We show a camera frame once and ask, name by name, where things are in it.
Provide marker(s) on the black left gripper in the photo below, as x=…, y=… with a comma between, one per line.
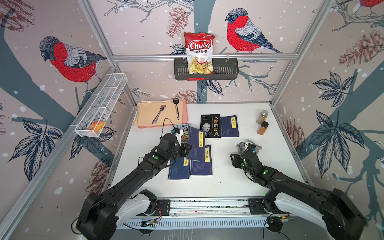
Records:
x=185, y=150

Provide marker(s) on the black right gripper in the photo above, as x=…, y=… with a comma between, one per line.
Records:
x=236, y=158

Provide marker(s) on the grey striped cloth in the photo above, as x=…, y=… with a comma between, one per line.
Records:
x=243, y=146

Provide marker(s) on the blue book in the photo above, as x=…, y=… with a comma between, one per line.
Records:
x=196, y=139
x=205, y=167
x=179, y=169
x=229, y=127

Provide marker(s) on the Treehouse colourful paperback book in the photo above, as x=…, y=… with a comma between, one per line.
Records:
x=185, y=128

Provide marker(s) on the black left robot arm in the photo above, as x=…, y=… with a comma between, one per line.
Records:
x=102, y=214

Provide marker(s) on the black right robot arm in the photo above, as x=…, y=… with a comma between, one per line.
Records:
x=332, y=210

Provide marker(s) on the black portrait cover book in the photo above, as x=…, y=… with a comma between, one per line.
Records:
x=211, y=126

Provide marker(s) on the orange spice jar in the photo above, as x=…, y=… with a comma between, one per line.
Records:
x=263, y=127

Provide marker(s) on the beige placemat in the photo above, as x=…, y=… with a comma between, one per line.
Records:
x=156, y=114

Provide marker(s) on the iridescent purple spoon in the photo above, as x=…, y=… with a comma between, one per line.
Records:
x=162, y=108

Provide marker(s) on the beige spice jar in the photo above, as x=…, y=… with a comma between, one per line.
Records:
x=262, y=117

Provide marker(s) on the black ladle spoon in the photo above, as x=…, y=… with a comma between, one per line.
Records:
x=176, y=102

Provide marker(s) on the orange packet in shelf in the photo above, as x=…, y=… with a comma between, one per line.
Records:
x=96, y=126

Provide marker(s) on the red Chuba chips bag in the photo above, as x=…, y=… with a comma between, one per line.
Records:
x=199, y=51

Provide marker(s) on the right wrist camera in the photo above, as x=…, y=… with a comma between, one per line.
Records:
x=252, y=147

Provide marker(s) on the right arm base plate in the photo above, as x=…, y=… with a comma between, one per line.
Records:
x=259, y=206

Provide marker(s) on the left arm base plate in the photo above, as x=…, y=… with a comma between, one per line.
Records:
x=162, y=208

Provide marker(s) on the white wire wall shelf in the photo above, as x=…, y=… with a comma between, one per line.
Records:
x=103, y=104

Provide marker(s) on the black wall basket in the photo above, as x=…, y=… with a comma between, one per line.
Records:
x=223, y=69

